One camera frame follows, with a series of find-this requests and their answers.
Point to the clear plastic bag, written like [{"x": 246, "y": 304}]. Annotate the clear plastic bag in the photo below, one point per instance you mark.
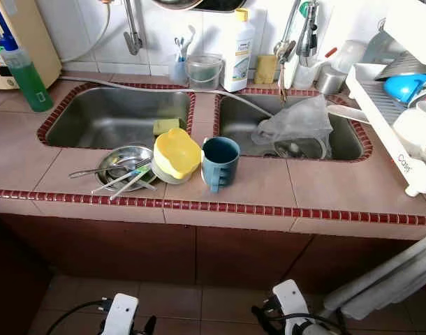
[{"x": 297, "y": 122}]

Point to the clear plastic container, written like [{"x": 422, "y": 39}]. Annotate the clear plastic container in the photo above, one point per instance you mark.
[{"x": 349, "y": 56}]

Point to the blue bowl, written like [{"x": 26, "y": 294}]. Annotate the blue bowl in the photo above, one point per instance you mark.
[{"x": 401, "y": 89}]

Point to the white detergent bottle yellow cap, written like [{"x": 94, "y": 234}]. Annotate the white detergent bottle yellow cap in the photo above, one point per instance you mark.
[{"x": 237, "y": 56}]

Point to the hanging steel wok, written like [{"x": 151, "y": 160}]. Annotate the hanging steel wok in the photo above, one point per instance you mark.
[{"x": 171, "y": 3}]

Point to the green dish soap bottle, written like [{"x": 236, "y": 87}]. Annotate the green dish soap bottle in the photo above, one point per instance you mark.
[{"x": 28, "y": 84}]

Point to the yellow-green sponge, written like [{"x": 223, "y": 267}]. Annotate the yellow-green sponge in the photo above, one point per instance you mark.
[{"x": 165, "y": 125}]

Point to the chrome sprayer faucet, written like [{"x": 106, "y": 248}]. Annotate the chrome sprayer faucet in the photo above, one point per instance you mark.
[{"x": 309, "y": 38}]

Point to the steel lid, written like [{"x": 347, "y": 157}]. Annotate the steel lid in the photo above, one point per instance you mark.
[{"x": 408, "y": 66}]

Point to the beige water ionizer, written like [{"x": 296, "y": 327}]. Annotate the beige water ionizer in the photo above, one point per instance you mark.
[{"x": 38, "y": 35}]

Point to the translucent toothbrush cup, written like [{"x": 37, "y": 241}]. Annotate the translucent toothbrush cup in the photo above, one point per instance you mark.
[{"x": 178, "y": 73}]

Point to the round steel plate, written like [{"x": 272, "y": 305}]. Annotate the round steel plate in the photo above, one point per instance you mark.
[{"x": 297, "y": 149}]

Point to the steel cup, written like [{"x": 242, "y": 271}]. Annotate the steel cup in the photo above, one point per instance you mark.
[{"x": 330, "y": 82}]

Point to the clear small plastic bucket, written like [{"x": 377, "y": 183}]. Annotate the clear small plastic bucket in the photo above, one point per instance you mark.
[{"x": 202, "y": 73}]

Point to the white dish rack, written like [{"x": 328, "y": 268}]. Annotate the white dish rack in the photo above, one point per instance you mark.
[{"x": 380, "y": 118}]

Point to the white toothbrush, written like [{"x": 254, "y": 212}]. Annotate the white toothbrush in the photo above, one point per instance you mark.
[{"x": 190, "y": 36}]

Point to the silver right arm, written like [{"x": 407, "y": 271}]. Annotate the silver right arm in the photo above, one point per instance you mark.
[{"x": 314, "y": 328}]

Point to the dark red cabinet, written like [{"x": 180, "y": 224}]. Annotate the dark red cabinet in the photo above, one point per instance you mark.
[{"x": 129, "y": 251}]

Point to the blue bunny mug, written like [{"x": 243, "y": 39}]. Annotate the blue bunny mug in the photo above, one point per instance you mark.
[{"x": 223, "y": 164}]

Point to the white long roll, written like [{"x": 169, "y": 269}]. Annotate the white long roll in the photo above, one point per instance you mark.
[{"x": 387, "y": 279}]

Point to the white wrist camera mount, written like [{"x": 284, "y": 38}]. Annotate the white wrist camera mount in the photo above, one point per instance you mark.
[
  {"x": 121, "y": 314},
  {"x": 293, "y": 300}
]

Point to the hanging black pan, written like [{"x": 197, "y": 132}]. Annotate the hanging black pan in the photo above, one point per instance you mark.
[{"x": 227, "y": 5}]

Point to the stainless steel bowl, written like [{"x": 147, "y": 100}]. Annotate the stainless steel bowl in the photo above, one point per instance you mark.
[{"x": 119, "y": 162}]

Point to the white bottle green cap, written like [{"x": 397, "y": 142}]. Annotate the white bottle green cap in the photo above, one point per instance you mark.
[{"x": 305, "y": 75}]

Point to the steel sink basin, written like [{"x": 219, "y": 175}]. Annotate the steel sink basin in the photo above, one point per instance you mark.
[
  {"x": 108, "y": 118},
  {"x": 237, "y": 129}
]

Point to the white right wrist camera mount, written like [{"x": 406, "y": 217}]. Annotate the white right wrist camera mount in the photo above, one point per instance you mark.
[{"x": 293, "y": 300}]

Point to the yellow plastic bowl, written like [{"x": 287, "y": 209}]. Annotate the yellow plastic bowl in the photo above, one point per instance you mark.
[{"x": 177, "y": 153}]

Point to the white plastic spatula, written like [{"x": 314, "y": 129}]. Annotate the white plastic spatula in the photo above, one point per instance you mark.
[{"x": 349, "y": 115}]

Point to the blue toothbrush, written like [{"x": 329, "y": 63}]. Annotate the blue toothbrush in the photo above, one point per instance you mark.
[{"x": 179, "y": 49}]

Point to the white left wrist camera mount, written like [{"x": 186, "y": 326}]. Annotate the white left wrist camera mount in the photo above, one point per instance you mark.
[{"x": 121, "y": 314}]

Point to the chrome wall tap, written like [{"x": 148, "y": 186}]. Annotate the chrome wall tap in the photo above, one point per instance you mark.
[{"x": 133, "y": 38}]

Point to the yellow scouring sponge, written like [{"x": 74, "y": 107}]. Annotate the yellow scouring sponge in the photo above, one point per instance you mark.
[{"x": 265, "y": 70}]

